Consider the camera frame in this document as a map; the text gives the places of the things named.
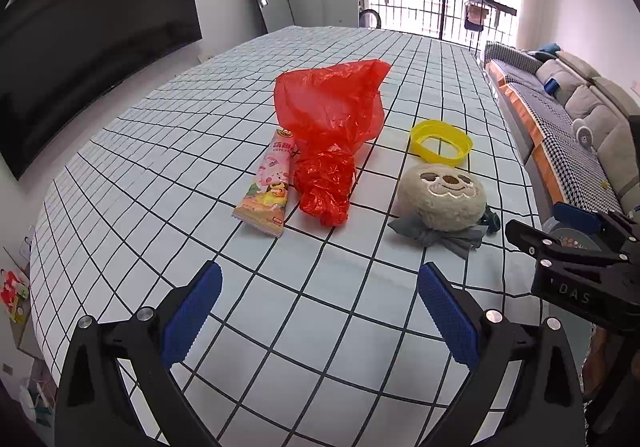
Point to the blue cloth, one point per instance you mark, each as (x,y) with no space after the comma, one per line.
(550,48)

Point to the red plastic bag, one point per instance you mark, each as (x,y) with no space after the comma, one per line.
(325,112)

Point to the wall hooks with stickers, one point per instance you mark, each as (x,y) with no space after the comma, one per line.
(12,292)

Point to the houndstooth sofa cover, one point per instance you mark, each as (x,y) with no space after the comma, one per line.
(555,137)

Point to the black standing clothes rack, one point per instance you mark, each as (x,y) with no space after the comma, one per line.
(477,17)

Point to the checkered tablecloth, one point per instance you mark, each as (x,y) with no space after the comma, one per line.
(175,152)

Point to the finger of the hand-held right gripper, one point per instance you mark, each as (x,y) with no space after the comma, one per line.
(575,217)
(530,239)

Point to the large black television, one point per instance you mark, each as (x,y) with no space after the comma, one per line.
(85,52)

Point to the grey sofa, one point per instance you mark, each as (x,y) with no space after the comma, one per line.
(600,107)

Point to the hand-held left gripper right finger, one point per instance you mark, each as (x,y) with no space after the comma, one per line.
(447,314)

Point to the grey perforated plastic basket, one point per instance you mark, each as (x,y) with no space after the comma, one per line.
(580,242)

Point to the grey-green cabinet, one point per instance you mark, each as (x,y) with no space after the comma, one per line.
(340,7)

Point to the pink cartoon snack packet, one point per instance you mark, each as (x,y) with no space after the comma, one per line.
(270,182)

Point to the beige round plush toy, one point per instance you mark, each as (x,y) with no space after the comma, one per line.
(440,197)

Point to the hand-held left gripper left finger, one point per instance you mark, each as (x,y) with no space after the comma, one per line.
(192,312)

